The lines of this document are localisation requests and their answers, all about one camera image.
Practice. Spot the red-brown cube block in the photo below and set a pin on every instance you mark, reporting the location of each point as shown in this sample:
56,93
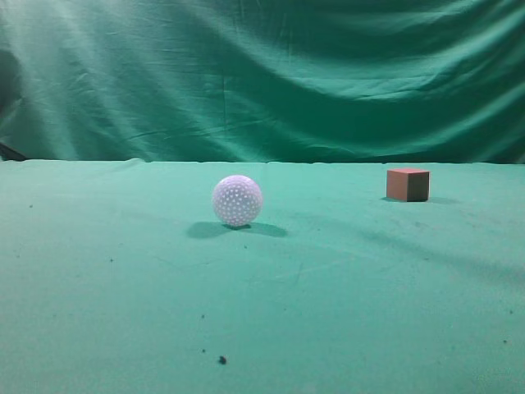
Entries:
408,184

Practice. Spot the white dimpled golf ball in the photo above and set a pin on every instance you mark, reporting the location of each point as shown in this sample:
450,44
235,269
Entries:
237,200

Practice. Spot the green table cloth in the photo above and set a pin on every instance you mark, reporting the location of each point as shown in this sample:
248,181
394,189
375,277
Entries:
118,277

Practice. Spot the green backdrop curtain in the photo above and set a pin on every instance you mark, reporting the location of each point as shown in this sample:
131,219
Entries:
264,81

